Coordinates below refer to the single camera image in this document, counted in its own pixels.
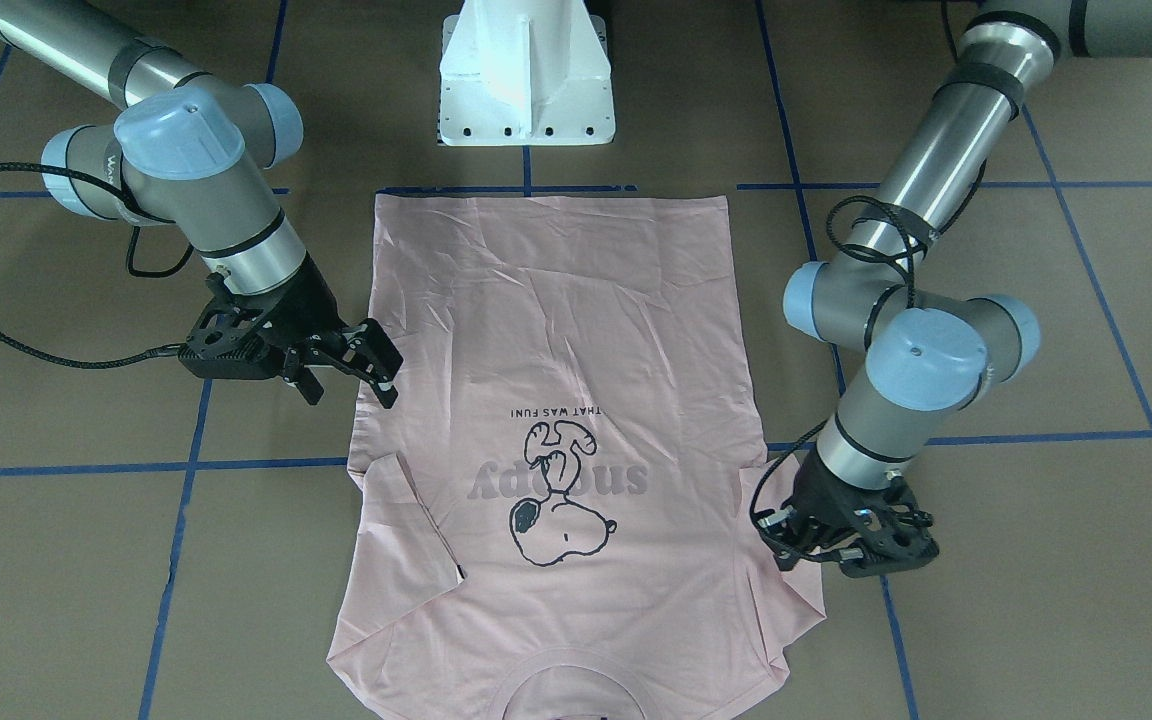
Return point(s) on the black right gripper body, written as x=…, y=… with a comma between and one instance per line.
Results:
x=310, y=298

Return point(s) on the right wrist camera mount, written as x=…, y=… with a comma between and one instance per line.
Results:
x=225, y=344

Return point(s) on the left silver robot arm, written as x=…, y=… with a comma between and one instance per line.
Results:
x=926, y=356

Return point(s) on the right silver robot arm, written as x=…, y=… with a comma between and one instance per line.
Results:
x=188, y=149

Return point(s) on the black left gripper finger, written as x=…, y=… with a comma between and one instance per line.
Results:
x=775, y=529

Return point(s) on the pink Snoopy t-shirt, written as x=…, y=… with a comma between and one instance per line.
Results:
x=555, y=513

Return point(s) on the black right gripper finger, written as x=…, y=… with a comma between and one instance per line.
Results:
x=366, y=352
x=304, y=381

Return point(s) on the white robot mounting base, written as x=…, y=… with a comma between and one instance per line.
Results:
x=526, y=73

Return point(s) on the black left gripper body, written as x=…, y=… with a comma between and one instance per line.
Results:
x=817, y=497

